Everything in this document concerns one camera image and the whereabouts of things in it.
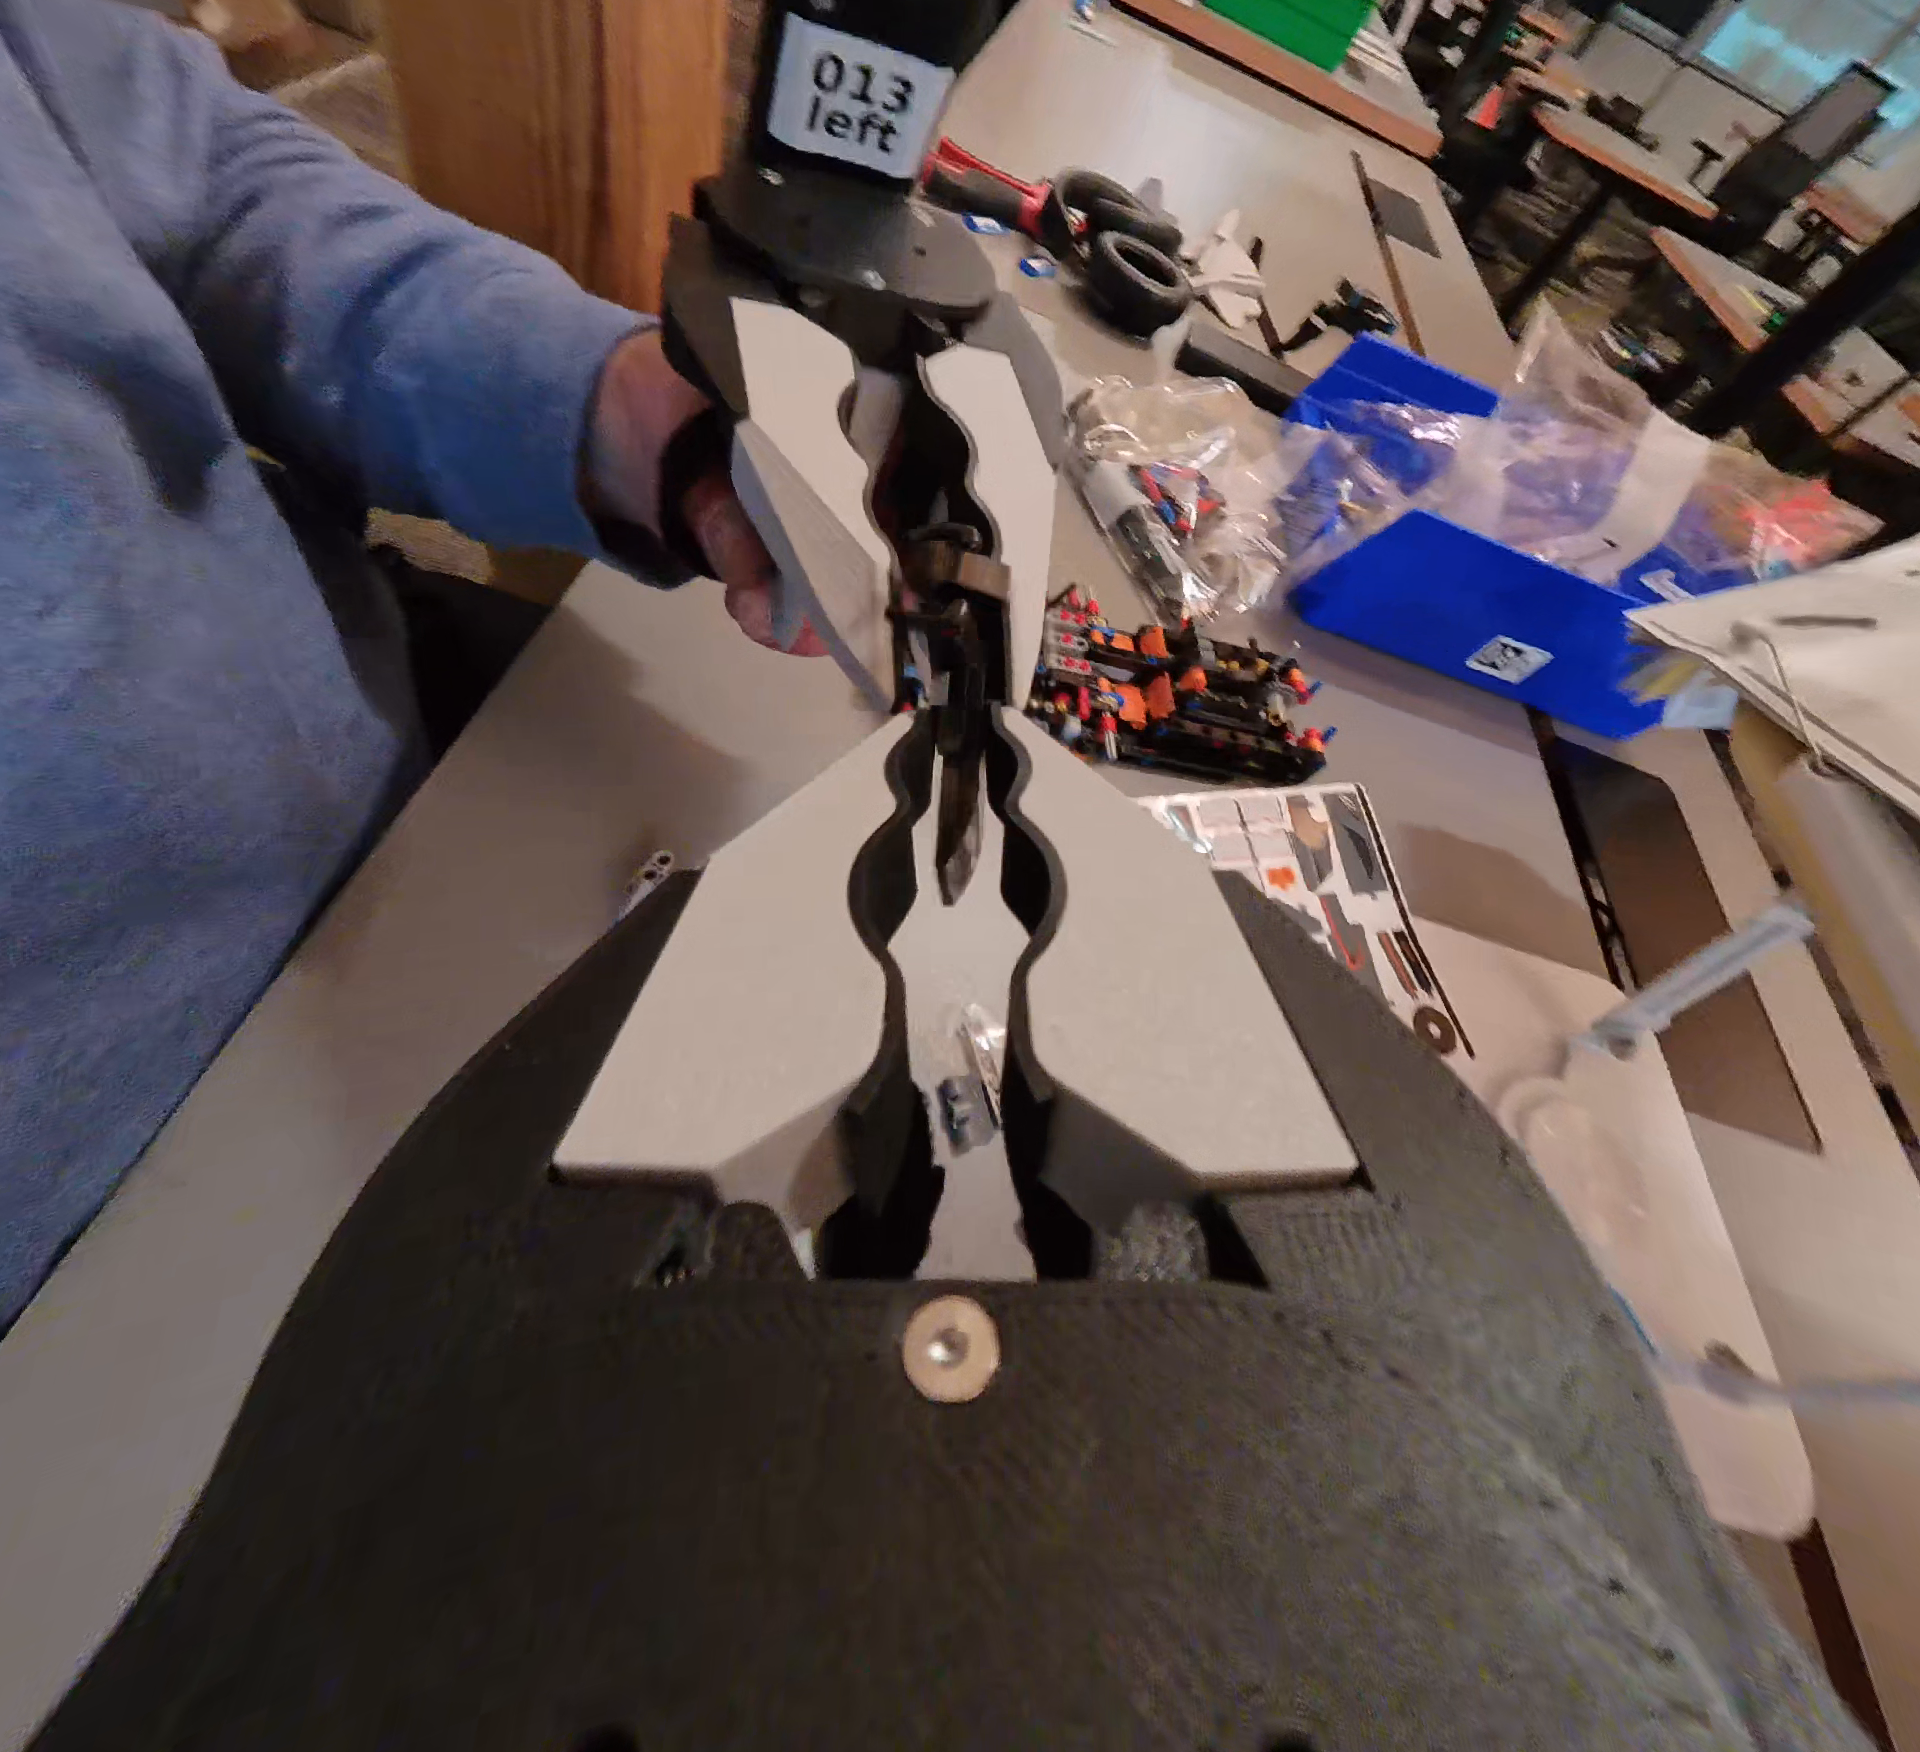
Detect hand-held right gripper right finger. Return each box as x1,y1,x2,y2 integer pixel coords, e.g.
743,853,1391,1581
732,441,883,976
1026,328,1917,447
983,705,1362,1279

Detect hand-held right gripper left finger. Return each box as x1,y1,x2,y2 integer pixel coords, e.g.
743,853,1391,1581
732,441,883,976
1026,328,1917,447
548,711,939,1279

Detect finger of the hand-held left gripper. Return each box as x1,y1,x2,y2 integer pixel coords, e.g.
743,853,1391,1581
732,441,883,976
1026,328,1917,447
916,346,1063,713
727,294,904,713

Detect lego sticker sheet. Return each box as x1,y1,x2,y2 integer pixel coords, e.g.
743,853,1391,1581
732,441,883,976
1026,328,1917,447
1142,780,1483,1064

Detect partly built lego car model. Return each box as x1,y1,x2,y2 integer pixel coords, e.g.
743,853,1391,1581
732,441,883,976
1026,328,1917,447
1026,585,1339,788

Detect black curved lego panel assembly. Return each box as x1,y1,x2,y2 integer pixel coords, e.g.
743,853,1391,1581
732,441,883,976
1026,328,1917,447
887,518,1016,908

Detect white lego wing piece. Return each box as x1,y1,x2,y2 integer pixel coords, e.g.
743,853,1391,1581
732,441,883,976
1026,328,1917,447
1192,206,1272,332

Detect lego instruction booklet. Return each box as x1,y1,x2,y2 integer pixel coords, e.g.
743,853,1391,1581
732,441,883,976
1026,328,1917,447
1625,534,1920,818

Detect person's left hand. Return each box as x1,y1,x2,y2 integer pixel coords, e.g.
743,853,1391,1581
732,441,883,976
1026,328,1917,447
576,326,836,660

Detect black flat bar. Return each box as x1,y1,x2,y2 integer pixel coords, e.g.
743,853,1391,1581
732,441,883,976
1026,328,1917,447
1175,325,1326,413

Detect wooden furniture panel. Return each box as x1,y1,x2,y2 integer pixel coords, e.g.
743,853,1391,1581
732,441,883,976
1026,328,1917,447
342,0,746,316

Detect blue bin with tag label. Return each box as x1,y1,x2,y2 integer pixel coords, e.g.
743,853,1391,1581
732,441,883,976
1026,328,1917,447
1281,332,1669,744

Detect clear plastic bags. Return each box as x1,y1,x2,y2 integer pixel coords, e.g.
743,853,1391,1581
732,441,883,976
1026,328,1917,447
1274,294,1888,617

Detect red black handled tool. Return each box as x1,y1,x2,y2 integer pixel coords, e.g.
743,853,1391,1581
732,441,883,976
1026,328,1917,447
916,134,1085,249

